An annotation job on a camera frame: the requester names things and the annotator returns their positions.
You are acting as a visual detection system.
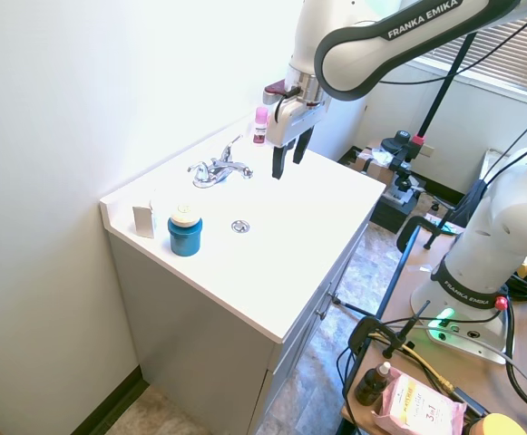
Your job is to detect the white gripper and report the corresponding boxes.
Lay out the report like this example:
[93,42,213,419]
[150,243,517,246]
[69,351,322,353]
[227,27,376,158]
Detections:
[265,96,331,180]

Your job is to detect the pink capped small bottle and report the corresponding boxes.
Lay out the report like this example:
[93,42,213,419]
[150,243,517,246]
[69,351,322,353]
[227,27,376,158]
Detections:
[252,105,271,148]

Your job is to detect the chrome sink faucet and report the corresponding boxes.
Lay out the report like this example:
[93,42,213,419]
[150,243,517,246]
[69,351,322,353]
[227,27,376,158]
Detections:
[191,156,255,189]

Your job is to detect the brown cardboard box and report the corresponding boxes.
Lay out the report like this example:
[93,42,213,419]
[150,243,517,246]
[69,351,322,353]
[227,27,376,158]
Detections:
[337,143,403,183]

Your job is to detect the black equipment stack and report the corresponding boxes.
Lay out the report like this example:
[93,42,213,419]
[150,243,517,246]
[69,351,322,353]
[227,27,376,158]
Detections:
[370,174,428,235]

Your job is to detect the blue jar with cream lid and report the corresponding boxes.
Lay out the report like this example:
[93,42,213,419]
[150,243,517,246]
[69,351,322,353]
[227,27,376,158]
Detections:
[167,203,204,258]

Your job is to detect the black C clamp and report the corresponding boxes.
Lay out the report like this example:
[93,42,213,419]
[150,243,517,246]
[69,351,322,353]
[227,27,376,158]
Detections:
[349,299,433,360]
[395,216,446,256]

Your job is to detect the small white cardboard box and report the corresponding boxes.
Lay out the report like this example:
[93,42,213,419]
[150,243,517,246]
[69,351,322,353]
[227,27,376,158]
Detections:
[132,202,159,240]

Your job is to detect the dark cloth bag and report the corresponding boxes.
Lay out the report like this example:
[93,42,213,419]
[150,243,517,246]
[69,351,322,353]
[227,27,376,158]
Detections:
[452,178,492,224]

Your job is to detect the grey vanity cabinet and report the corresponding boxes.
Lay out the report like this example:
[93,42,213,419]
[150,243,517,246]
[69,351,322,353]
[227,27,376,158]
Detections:
[107,206,376,435]

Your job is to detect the window blinds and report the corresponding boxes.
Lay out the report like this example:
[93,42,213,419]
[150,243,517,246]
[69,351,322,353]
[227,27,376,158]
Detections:
[405,11,527,108]

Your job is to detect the brown dropper bottle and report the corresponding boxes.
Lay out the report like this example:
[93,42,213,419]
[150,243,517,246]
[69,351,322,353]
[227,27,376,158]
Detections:
[355,361,394,407]

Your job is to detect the pink wipes pack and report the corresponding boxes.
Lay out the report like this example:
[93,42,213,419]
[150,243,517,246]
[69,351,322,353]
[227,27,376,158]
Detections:
[372,366,468,435]

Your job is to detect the dark baseboard strip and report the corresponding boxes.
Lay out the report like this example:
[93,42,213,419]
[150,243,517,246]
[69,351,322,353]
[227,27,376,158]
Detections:
[69,363,150,435]

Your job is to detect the yellow round object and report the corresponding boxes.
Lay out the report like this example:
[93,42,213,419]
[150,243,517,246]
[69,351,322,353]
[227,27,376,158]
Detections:
[464,411,523,435]

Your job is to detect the chrome long faucet handle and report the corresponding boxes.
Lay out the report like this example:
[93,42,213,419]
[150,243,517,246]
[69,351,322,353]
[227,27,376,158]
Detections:
[219,133,245,165]

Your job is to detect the dark red wrist camera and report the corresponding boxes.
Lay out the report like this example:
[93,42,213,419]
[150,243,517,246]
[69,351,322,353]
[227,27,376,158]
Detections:
[262,78,301,106]

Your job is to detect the black camera on stand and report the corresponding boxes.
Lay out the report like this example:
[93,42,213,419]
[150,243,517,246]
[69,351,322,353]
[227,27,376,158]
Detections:
[379,130,426,173]

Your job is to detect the black camera stand pole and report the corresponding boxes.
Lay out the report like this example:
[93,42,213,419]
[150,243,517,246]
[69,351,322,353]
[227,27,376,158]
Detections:
[413,32,478,142]

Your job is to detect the yellow cable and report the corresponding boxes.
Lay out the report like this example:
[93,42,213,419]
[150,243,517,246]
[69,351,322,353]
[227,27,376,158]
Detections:
[402,343,455,394]

